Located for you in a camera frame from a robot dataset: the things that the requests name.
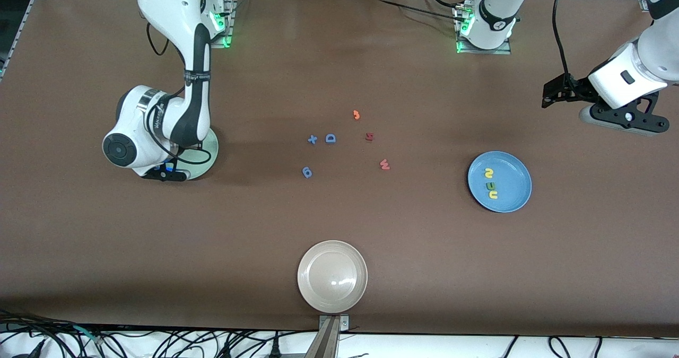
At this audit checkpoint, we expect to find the blue plate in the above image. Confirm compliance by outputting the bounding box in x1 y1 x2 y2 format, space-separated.
467 151 533 213

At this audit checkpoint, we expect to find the beige plate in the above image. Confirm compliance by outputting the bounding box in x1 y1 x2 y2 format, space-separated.
297 240 368 315

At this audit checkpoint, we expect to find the pale green plate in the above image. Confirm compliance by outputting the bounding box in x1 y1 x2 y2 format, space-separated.
180 126 219 181

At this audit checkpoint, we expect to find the brown table cloth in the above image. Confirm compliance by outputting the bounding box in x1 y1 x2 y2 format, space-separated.
0 0 679 338

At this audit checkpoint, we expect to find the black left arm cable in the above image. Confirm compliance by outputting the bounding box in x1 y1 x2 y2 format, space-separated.
552 0 572 77

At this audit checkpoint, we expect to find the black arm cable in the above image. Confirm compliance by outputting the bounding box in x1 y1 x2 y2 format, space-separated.
552 0 572 77
146 21 214 166

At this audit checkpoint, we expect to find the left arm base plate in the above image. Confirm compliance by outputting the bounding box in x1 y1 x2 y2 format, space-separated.
455 3 512 55

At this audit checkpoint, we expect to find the black cable on table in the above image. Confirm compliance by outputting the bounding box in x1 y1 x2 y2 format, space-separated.
371 0 467 23

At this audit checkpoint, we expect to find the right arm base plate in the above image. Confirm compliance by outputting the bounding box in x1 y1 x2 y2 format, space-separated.
210 0 237 48

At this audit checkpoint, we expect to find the aluminium profile post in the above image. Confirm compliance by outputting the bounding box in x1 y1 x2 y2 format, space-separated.
305 315 351 358

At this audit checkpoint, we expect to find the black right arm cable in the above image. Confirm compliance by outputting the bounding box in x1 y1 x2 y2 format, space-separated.
146 21 214 166

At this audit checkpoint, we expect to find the teal floor cable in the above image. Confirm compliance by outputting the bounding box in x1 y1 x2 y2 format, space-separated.
71 324 102 344

